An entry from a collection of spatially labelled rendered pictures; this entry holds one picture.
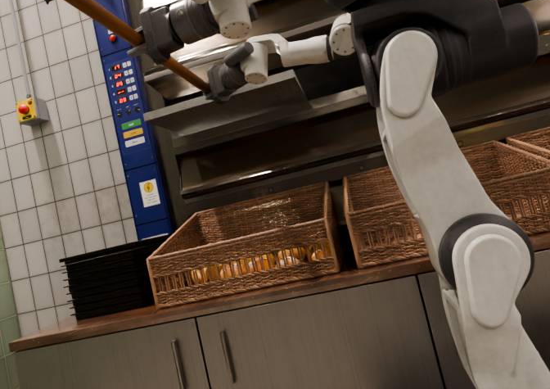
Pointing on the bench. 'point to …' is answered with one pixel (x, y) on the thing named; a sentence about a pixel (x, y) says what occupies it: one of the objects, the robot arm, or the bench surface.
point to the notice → (150, 192)
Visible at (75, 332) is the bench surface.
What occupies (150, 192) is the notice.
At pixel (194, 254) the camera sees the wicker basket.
